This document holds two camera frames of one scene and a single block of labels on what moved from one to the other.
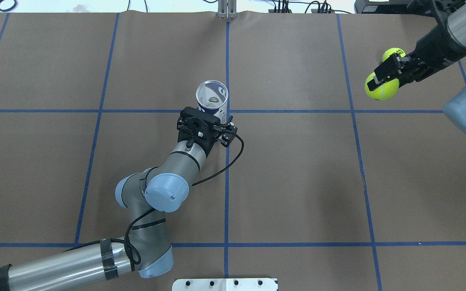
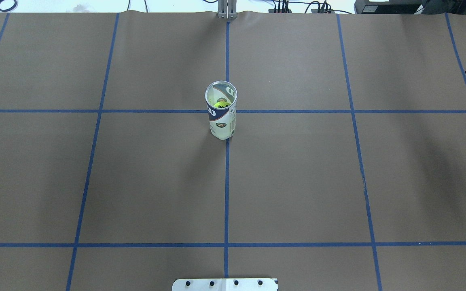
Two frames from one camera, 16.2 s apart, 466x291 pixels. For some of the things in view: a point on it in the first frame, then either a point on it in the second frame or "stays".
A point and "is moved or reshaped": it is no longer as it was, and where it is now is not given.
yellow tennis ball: [383, 92] → [221, 104]
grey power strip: [272, 11] stays
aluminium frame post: [227, 9] stays
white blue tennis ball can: [211, 97] is moved or reshaped
